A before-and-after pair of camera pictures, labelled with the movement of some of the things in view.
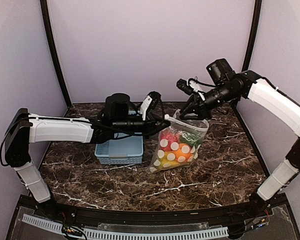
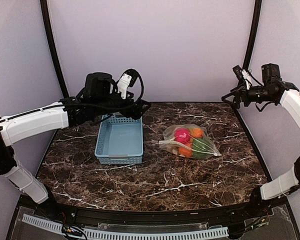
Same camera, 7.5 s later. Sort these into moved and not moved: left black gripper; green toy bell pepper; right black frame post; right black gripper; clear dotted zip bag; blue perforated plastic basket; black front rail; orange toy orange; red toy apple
Moved: left black gripper; right black gripper; red toy apple; orange toy orange; green toy bell pepper; clear dotted zip bag
Not moved: right black frame post; black front rail; blue perforated plastic basket
